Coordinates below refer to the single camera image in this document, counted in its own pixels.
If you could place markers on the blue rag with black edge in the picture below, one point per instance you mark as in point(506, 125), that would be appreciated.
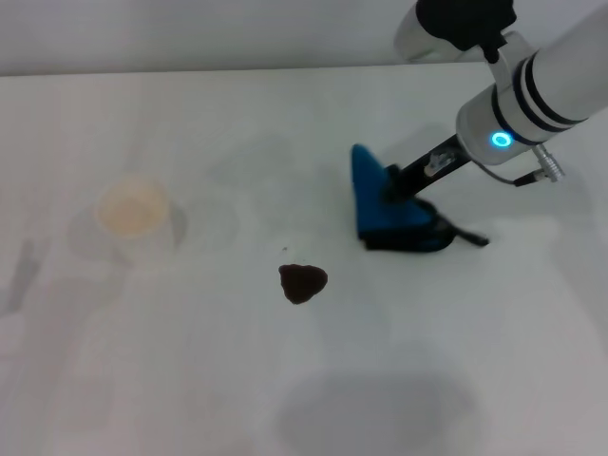
point(380, 214)

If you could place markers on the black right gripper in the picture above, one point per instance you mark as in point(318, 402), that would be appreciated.
point(427, 168)

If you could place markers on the white paper cup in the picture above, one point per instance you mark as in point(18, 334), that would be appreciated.
point(135, 218)

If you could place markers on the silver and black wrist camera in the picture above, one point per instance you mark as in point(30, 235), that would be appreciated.
point(456, 24)

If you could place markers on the small silver plug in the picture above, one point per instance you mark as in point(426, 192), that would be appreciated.
point(439, 161)

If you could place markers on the black liquid stain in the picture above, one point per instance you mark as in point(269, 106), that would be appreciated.
point(301, 284)

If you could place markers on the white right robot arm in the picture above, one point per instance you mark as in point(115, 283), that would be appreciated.
point(537, 95)

